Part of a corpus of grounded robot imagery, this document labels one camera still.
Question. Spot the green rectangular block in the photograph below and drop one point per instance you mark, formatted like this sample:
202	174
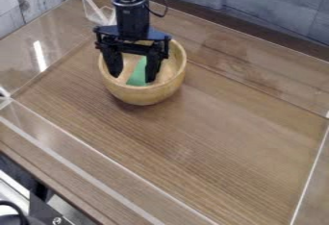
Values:
136	78

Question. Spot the black metal table mount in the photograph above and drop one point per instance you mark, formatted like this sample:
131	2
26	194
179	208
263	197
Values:
41	214

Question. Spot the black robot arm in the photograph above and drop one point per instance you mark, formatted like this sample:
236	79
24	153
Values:
133	37

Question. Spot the clear acrylic corner bracket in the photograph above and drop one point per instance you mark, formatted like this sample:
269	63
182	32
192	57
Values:
101	16

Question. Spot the wooden bowl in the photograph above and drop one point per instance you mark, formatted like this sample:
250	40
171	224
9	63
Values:
155	91

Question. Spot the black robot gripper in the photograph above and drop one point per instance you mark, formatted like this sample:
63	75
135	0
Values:
131	36

